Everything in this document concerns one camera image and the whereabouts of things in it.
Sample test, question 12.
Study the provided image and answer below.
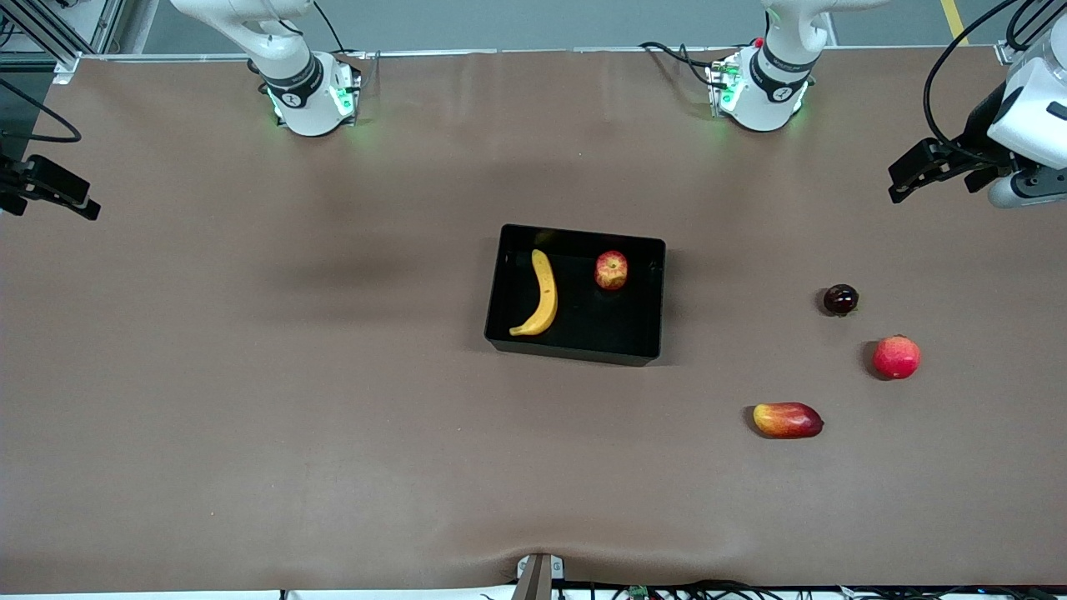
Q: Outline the small red yellow apple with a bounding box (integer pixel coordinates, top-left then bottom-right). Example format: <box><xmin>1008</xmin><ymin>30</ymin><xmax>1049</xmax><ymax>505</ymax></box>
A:
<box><xmin>594</xmin><ymin>250</ymin><xmax>629</xmax><ymax>291</ymax></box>

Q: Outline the round red apple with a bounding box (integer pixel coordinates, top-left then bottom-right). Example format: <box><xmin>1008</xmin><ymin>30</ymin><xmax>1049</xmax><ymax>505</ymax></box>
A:
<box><xmin>873</xmin><ymin>334</ymin><xmax>922</xmax><ymax>381</ymax></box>

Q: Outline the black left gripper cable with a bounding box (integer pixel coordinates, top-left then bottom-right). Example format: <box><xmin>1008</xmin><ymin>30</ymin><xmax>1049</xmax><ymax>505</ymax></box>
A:
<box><xmin>922</xmin><ymin>0</ymin><xmax>1028</xmax><ymax>156</ymax></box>

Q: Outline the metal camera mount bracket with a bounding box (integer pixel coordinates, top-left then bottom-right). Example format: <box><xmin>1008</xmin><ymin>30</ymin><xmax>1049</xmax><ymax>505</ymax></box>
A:
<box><xmin>514</xmin><ymin>553</ymin><xmax>566</xmax><ymax>600</ymax></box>

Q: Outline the yellow banana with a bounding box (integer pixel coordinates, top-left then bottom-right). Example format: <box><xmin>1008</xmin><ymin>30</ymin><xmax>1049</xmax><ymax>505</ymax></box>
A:
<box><xmin>509</xmin><ymin>249</ymin><xmax>559</xmax><ymax>338</ymax></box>

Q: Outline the black right arm base cable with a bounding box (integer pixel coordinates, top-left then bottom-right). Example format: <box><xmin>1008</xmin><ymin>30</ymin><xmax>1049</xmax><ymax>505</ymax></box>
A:
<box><xmin>313</xmin><ymin>0</ymin><xmax>348</xmax><ymax>56</ymax></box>

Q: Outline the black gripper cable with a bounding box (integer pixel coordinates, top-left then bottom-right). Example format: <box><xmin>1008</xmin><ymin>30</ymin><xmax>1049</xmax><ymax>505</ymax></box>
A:
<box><xmin>922</xmin><ymin>0</ymin><xmax>1028</xmax><ymax>156</ymax></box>
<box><xmin>0</xmin><ymin>79</ymin><xmax>83</xmax><ymax>143</ymax></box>

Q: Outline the black left arm base cable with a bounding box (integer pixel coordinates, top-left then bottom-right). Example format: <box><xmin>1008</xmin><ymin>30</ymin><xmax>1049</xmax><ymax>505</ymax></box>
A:
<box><xmin>640</xmin><ymin>42</ymin><xmax>719</xmax><ymax>88</ymax></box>

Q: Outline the black arm base cable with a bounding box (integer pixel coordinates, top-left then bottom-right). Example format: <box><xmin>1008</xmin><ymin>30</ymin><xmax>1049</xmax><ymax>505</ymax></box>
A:
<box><xmin>313</xmin><ymin>0</ymin><xmax>348</xmax><ymax>56</ymax></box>
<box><xmin>640</xmin><ymin>42</ymin><xmax>719</xmax><ymax>88</ymax></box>

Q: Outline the black rectangular plastic box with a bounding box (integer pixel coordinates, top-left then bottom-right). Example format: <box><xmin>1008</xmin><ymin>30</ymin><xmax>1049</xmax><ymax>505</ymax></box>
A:
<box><xmin>484</xmin><ymin>223</ymin><xmax>667</xmax><ymax>368</ymax></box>

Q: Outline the red yellow mango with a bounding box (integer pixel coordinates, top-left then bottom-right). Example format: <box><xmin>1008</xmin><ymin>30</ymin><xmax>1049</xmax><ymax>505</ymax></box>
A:
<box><xmin>753</xmin><ymin>402</ymin><xmax>824</xmax><ymax>440</ymax></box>

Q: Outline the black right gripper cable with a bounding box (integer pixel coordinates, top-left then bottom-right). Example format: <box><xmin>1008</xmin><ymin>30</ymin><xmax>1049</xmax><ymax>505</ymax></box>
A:
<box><xmin>0</xmin><ymin>79</ymin><xmax>83</xmax><ymax>143</ymax></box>

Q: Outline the black looped cable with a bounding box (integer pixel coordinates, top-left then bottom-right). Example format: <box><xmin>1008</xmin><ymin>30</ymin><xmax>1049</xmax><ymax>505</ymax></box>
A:
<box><xmin>1004</xmin><ymin>0</ymin><xmax>1067</xmax><ymax>51</ymax></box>

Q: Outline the table cover mat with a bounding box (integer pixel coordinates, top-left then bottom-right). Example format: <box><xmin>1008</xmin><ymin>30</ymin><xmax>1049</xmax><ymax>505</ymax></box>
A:
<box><xmin>0</xmin><ymin>48</ymin><xmax>1067</xmax><ymax>594</ymax></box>

